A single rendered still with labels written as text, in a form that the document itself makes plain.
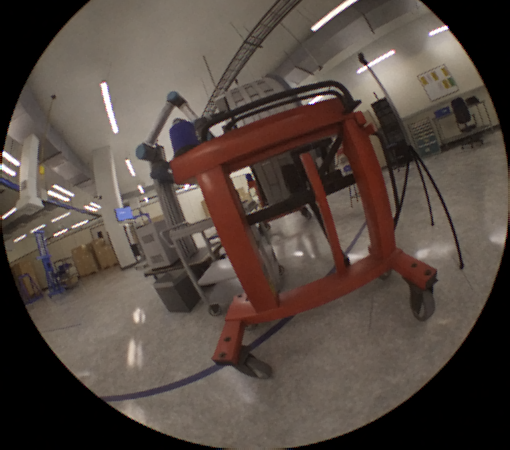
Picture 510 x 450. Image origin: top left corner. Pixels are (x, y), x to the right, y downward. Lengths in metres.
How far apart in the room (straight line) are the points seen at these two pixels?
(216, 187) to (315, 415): 0.91
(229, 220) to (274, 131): 0.34
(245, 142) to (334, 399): 0.98
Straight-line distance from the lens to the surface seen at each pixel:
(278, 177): 1.12
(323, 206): 0.64
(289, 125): 0.58
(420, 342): 0.83
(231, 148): 0.57
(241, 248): 0.58
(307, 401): 0.75
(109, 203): 5.92
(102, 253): 8.46
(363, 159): 0.66
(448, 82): 6.81
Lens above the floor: 0.72
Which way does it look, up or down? level
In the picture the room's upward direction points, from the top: 21 degrees counter-clockwise
